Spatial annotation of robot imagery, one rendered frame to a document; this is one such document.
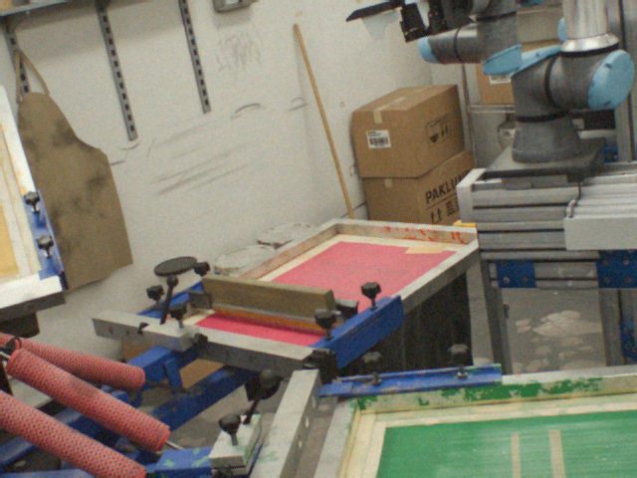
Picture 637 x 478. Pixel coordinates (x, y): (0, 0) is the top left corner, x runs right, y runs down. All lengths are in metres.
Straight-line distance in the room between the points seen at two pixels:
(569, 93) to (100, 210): 2.75
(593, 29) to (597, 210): 0.36
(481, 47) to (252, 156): 3.31
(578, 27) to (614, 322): 0.82
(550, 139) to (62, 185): 2.60
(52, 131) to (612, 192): 2.68
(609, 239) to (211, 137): 3.11
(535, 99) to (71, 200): 2.59
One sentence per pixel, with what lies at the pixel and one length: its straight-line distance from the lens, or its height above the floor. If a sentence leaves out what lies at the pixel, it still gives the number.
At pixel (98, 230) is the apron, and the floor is 0.75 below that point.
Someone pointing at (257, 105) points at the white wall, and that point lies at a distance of 5.04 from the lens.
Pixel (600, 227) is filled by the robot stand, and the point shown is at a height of 1.15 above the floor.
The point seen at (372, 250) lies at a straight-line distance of 2.63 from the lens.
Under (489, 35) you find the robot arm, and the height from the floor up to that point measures 1.58.
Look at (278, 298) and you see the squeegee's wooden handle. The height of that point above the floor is 1.03.
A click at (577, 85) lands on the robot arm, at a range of 1.99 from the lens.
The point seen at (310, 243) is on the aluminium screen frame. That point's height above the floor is 0.97.
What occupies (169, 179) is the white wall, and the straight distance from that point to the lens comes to 4.63.
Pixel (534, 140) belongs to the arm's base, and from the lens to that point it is 2.09.
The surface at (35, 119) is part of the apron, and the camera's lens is 4.16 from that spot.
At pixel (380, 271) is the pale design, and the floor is 0.96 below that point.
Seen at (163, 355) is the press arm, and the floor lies 1.04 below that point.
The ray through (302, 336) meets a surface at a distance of 2.17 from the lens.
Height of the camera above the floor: 1.81
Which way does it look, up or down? 18 degrees down
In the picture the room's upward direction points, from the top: 11 degrees counter-clockwise
